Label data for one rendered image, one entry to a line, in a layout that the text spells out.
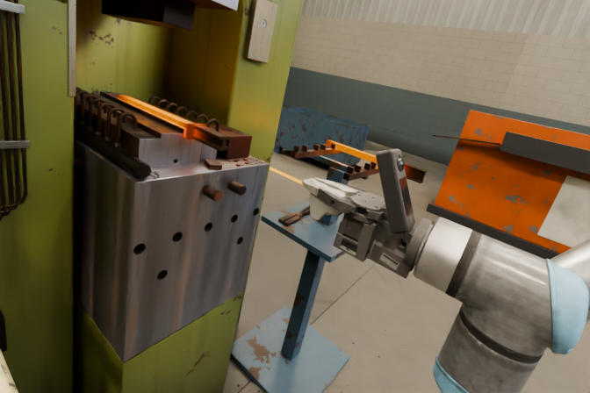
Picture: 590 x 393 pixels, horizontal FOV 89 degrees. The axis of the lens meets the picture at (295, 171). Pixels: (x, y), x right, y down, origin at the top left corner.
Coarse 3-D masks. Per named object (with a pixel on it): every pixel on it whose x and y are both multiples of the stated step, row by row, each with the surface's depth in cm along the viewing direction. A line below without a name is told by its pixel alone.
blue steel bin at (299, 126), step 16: (288, 112) 452; (304, 112) 528; (320, 112) 512; (288, 128) 456; (304, 128) 442; (320, 128) 429; (336, 128) 417; (352, 128) 406; (368, 128) 468; (288, 144) 460; (304, 144) 446; (320, 144) 432; (352, 144) 428; (336, 160) 424; (352, 160) 453
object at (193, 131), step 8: (120, 96) 85; (128, 96) 86; (136, 104) 80; (144, 104) 79; (152, 112) 76; (160, 112) 74; (168, 112) 76; (176, 120) 70; (184, 120) 72; (192, 128) 67; (200, 128) 65; (208, 128) 67; (192, 136) 67; (200, 136) 67; (208, 136) 65; (216, 136) 63; (224, 136) 63; (208, 144) 64; (216, 144) 64; (224, 144) 64
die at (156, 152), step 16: (80, 96) 85; (112, 96) 85; (80, 112) 75; (96, 112) 72; (112, 112) 74; (144, 112) 76; (96, 128) 71; (112, 128) 66; (128, 128) 65; (144, 128) 67; (160, 128) 67; (176, 128) 68; (128, 144) 62; (144, 144) 61; (160, 144) 64; (176, 144) 67; (192, 144) 70; (144, 160) 62; (160, 160) 65; (192, 160) 72
